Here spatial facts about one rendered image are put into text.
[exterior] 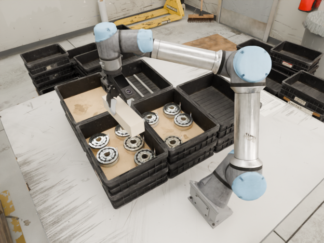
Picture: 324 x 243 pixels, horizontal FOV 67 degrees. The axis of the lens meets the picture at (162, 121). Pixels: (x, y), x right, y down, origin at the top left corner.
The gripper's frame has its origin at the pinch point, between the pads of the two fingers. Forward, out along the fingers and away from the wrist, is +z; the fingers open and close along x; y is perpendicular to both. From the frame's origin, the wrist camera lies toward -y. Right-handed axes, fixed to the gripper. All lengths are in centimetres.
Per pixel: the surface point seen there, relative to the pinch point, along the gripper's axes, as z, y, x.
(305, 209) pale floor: 110, -64, -104
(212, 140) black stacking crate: 25.1, -20.8, -36.4
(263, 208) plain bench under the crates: 40, -56, -35
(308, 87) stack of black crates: 61, -8, -173
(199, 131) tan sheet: 26.7, -11.1, -36.7
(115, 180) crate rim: 17.0, -17.2, 15.4
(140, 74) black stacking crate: 26, 55, -43
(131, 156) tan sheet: 26.6, -3.5, 0.6
